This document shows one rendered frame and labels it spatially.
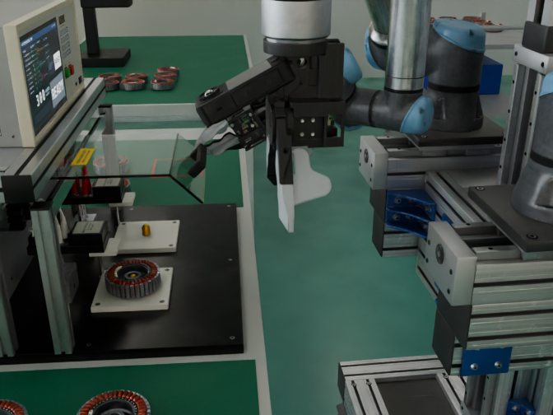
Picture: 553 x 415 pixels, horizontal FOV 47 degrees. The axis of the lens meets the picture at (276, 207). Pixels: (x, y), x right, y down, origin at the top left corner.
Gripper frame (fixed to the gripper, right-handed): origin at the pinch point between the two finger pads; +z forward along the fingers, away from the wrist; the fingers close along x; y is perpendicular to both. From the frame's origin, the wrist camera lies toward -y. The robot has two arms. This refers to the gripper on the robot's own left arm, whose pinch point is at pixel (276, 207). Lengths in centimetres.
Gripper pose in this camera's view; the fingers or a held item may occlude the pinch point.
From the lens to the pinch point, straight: 77.5
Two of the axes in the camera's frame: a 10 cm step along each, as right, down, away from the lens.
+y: 9.9, -0.5, 1.1
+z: 0.0, 9.1, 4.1
